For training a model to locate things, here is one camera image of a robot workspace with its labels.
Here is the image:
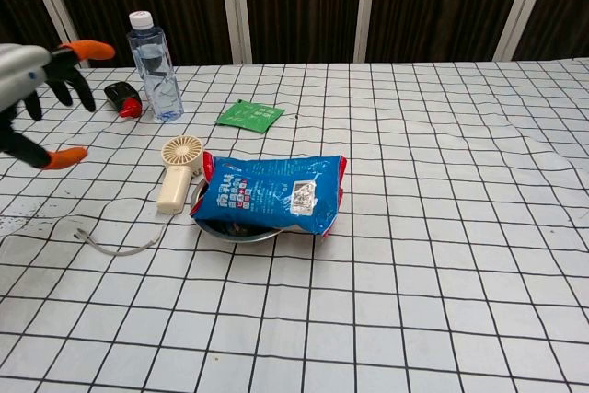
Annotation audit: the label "cream handheld fan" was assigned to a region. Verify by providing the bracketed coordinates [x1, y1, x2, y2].
[156, 133, 206, 214]

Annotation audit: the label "white black checkered tablecloth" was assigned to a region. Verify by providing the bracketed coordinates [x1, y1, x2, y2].
[0, 59, 589, 393]

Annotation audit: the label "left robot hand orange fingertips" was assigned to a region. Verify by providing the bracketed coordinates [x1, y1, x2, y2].
[0, 39, 116, 171]

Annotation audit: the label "green sachet packet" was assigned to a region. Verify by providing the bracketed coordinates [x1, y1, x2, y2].
[214, 98, 286, 134]

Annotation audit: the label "black and red small device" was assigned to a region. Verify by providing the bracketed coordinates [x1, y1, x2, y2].
[103, 81, 142, 119]

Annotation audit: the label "white frame post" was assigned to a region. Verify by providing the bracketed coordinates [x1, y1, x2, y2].
[352, 0, 390, 64]
[493, 0, 559, 63]
[20, 0, 89, 68]
[217, 0, 253, 65]

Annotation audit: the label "metal bowl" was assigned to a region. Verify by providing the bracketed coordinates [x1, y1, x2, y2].
[189, 179, 283, 245]

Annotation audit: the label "blue snack bag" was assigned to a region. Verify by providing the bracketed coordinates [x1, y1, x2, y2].
[189, 149, 350, 238]

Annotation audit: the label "white cord strap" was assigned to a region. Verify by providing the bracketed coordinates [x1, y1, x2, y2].
[73, 225, 163, 257]

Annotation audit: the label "clear plastic water bottle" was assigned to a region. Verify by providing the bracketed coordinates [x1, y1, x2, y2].
[126, 10, 185, 123]

